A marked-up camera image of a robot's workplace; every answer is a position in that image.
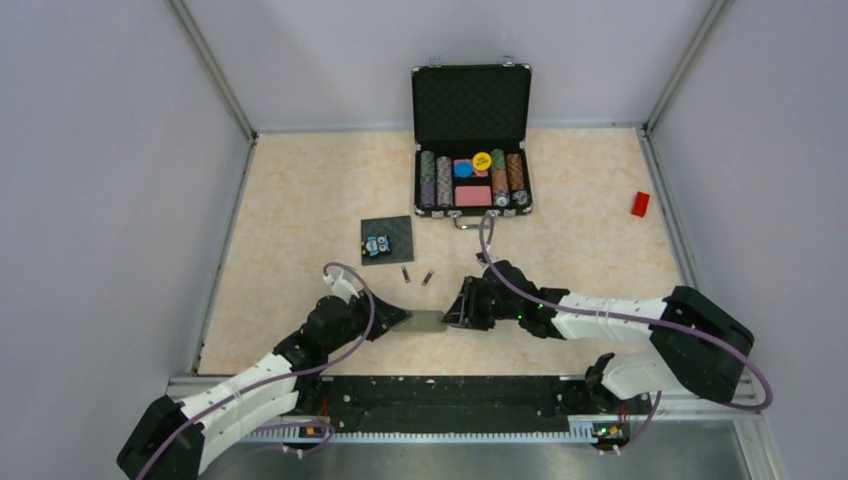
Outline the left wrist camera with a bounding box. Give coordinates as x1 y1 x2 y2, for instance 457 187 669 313
324 270 359 303

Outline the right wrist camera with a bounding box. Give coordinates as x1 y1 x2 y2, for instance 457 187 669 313
475 252 498 268

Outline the blue round chip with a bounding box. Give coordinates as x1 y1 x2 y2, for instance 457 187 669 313
453 159 474 178

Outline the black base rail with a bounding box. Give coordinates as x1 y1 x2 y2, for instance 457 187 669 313
290 375 650 434

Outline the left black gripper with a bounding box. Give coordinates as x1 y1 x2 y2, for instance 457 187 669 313
325 286 411 354

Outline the yellow round chip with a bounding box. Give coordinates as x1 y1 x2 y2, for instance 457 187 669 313
472 152 493 171

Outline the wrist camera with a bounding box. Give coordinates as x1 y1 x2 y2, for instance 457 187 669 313
475 252 498 268
324 270 359 303

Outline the black foam battery tray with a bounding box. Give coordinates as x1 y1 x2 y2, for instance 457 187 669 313
360 216 415 266

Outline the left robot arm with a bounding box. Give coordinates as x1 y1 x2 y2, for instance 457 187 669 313
116 292 412 479

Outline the black poker chip case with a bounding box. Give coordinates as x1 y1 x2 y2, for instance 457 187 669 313
411 58 534 221

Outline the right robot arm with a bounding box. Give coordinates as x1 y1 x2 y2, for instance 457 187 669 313
441 260 755 412

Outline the red toy brick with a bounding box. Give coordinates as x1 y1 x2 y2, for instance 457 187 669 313
631 191 651 218

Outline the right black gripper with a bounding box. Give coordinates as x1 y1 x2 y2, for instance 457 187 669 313
442 275 523 331

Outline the pink card deck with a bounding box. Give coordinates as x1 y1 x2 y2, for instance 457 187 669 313
454 185 493 208

